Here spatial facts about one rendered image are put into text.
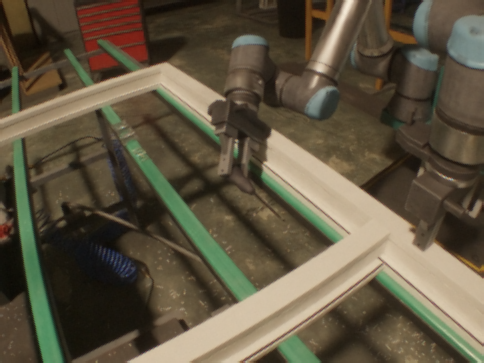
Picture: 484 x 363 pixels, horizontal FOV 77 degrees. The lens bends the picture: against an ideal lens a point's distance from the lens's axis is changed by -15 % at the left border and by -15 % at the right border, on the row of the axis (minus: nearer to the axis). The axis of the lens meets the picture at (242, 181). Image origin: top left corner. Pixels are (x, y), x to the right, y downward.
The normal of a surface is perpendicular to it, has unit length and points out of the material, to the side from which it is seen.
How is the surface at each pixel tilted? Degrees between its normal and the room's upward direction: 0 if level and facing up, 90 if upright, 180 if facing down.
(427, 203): 90
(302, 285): 0
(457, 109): 90
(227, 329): 0
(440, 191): 0
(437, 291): 90
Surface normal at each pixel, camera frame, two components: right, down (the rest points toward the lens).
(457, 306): -0.84, 0.38
